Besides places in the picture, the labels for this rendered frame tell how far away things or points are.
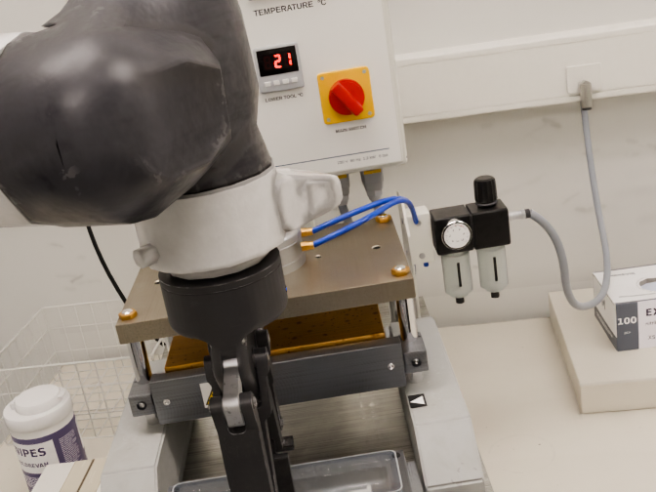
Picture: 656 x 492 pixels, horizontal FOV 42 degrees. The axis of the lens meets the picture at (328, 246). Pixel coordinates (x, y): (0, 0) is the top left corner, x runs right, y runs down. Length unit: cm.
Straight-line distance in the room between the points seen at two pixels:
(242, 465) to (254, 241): 13
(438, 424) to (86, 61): 48
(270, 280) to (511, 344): 93
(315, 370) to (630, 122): 79
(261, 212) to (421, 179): 93
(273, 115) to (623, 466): 59
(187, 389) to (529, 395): 61
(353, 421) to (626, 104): 72
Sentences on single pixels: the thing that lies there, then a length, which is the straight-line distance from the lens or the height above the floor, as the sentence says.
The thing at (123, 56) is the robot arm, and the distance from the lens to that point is 40.
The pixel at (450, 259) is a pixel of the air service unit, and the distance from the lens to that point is 100.
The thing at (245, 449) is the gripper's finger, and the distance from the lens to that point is 52.
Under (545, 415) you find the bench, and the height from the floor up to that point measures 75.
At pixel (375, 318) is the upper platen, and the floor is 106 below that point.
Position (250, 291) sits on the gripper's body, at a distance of 50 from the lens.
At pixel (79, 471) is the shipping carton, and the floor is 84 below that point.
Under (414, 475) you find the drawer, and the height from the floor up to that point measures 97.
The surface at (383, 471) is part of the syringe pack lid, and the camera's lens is 71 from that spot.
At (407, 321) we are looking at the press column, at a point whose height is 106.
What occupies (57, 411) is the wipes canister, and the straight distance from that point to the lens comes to 118.
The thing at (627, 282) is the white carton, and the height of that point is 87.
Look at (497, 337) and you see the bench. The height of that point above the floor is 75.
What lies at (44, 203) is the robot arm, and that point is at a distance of 41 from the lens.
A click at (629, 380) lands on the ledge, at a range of 122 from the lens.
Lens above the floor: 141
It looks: 20 degrees down
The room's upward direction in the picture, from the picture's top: 9 degrees counter-clockwise
